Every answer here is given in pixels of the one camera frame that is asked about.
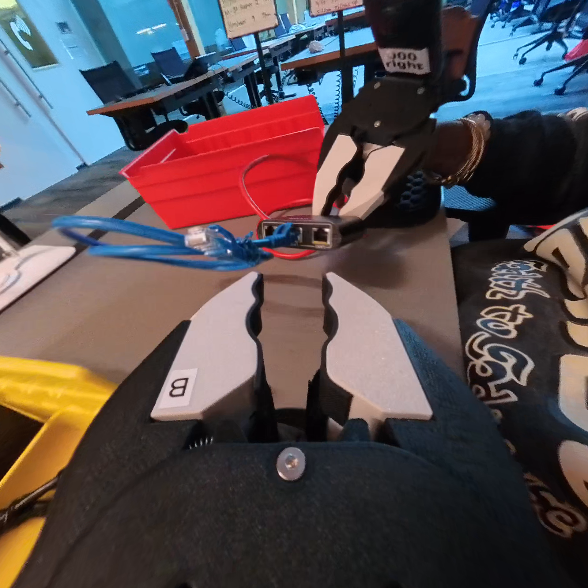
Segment white flat tray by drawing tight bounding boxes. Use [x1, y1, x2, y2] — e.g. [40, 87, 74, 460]
[0, 243, 76, 313]

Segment person's right hand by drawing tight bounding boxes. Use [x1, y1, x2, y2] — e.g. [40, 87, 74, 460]
[429, 7, 481, 184]

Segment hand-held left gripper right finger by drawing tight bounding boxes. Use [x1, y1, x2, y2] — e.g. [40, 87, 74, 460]
[319, 273, 433, 436]

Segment black ethernet port adapter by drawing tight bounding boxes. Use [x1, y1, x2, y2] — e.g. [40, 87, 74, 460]
[257, 215, 368, 252]

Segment yellow plastic bin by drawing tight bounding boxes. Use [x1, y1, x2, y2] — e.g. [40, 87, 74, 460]
[0, 356, 119, 588]

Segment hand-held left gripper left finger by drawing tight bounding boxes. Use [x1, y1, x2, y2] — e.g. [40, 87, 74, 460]
[151, 272, 276, 421]

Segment black ethernet cable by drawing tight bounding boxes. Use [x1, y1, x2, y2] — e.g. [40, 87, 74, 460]
[0, 475, 62, 533]

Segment red plastic bin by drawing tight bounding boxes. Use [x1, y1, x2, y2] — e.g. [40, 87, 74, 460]
[119, 95, 328, 229]

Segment black office chair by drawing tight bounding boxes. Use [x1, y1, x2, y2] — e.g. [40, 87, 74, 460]
[79, 61, 138, 104]
[510, 0, 588, 95]
[151, 46, 189, 81]

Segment whiteboard on stand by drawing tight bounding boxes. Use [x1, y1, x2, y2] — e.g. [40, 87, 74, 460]
[217, 0, 280, 104]
[308, 0, 364, 106]

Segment person's black printed shirt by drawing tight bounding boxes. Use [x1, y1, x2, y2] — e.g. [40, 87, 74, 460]
[452, 211, 588, 588]

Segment red ethernet cable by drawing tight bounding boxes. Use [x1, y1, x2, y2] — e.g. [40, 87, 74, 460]
[241, 154, 350, 260]

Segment long wooden desk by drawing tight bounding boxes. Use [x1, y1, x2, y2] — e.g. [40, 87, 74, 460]
[86, 51, 295, 152]

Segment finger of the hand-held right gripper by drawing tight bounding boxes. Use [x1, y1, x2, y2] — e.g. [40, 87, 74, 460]
[342, 143, 407, 221]
[312, 134, 364, 217]

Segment blue ethernet cable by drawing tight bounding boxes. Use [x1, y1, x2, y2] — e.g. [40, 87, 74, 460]
[52, 215, 304, 272]

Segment gold bracelets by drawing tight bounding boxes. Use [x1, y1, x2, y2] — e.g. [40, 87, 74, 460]
[427, 112, 493, 188]

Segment person's right forearm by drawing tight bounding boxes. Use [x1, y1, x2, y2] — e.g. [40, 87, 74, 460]
[455, 108, 588, 239]

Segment yellow wall sign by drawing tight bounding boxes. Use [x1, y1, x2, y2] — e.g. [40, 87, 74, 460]
[0, 0, 59, 70]

